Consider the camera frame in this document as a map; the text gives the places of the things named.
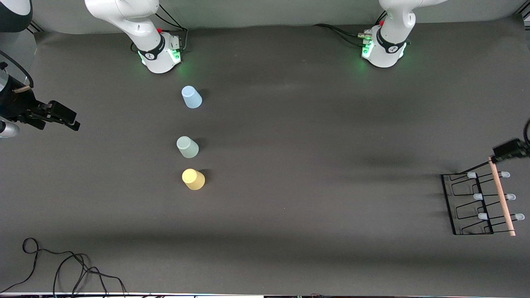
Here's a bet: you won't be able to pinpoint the black wire cup holder rack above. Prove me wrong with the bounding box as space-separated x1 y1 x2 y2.
441 156 525 237

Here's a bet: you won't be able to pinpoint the black right arm base cables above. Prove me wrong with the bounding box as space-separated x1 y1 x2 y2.
132 3 189 53

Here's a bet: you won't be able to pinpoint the yellow plastic cup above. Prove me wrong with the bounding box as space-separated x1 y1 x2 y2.
182 168 206 191

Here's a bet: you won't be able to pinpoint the light blue plastic cup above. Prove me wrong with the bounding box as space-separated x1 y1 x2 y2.
181 86 203 109

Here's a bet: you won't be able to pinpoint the dark grey table mat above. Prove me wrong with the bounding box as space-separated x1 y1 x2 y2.
0 19 530 295

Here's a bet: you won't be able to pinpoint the pale green plastic cup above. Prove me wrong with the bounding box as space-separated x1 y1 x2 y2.
176 136 200 159

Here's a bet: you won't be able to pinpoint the loose black cable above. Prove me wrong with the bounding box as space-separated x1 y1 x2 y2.
53 253 127 297
0 238 89 293

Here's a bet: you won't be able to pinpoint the black arm base cables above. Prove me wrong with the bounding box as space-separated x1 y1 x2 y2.
313 24 373 47
132 3 189 53

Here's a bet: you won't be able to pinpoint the black left arm base cables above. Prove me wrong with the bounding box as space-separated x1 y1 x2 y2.
313 24 373 47

